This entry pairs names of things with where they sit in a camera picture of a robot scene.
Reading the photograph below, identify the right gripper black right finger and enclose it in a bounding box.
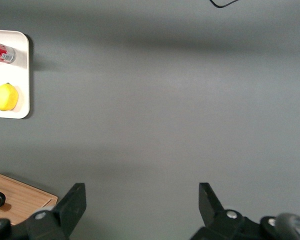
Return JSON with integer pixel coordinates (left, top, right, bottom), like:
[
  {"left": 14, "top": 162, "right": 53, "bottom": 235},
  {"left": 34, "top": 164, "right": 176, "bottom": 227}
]
[{"left": 189, "top": 182, "right": 261, "bottom": 240}]

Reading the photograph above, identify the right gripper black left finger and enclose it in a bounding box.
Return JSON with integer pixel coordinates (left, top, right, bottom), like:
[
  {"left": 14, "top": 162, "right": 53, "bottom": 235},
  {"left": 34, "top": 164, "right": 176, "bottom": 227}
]
[{"left": 26, "top": 183, "right": 87, "bottom": 240}]

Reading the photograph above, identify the beige plastic tray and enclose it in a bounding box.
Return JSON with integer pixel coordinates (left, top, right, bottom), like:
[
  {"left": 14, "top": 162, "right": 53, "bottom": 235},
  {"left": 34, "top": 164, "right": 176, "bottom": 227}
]
[{"left": 0, "top": 29, "right": 31, "bottom": 119}]

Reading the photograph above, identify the wooden drawer cabinet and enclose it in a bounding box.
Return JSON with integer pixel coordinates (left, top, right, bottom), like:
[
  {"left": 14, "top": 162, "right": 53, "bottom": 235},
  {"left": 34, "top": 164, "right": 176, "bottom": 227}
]
[{"left": 0, "top": 169, "right": 59, "bottom": 226}]

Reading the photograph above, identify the yellow lemon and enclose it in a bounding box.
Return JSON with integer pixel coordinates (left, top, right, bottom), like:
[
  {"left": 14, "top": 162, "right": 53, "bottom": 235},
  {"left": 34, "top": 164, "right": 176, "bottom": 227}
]
[{"left": 0, "top": 82, "right": 20, "bottom": 112}]

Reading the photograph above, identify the red soda can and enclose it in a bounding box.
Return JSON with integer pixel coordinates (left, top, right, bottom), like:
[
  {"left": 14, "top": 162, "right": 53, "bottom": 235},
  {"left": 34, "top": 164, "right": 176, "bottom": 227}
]
[{"left": 0, "top": 39, "right": 17, "bottom": 65}]

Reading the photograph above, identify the grey wrist hose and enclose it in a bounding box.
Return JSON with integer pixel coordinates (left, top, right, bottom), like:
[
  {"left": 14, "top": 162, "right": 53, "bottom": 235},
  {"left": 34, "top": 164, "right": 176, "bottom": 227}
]
[{"left": 274, "top": 212, "right": 300, "bottom": 240}]

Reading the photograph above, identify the thin black table cable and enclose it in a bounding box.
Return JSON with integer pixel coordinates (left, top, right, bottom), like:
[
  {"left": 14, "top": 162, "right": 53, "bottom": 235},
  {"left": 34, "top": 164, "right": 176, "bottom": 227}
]
[{"left": 209, "top": 0, "right": 241, "bottom": 9}]

